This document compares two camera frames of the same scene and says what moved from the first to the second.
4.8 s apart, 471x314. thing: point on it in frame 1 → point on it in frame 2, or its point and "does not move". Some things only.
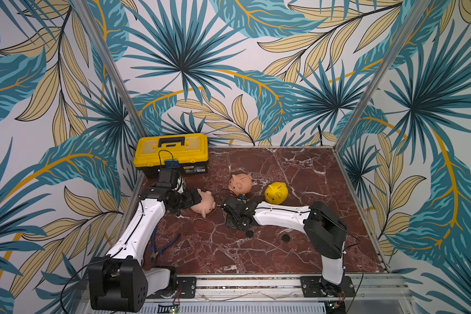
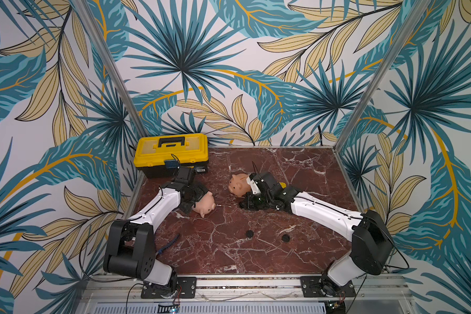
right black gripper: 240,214 → 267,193
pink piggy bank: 240,184 does not move
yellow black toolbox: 151,150 does not move
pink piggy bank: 207,205 does not move
